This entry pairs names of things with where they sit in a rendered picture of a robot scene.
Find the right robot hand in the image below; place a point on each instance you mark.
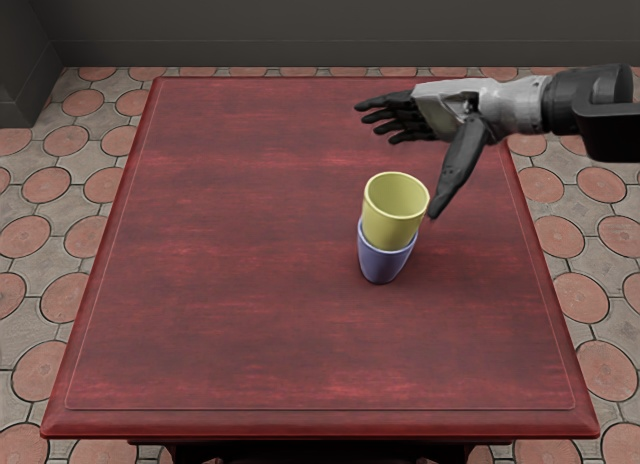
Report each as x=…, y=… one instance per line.
x=450, y=104

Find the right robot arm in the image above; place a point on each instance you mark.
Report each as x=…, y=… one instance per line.
x=590, y=104

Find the yellow cup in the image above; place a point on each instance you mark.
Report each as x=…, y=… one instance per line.
x=392, y=219

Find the purple cup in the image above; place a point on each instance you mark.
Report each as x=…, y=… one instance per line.
x=380, y=264

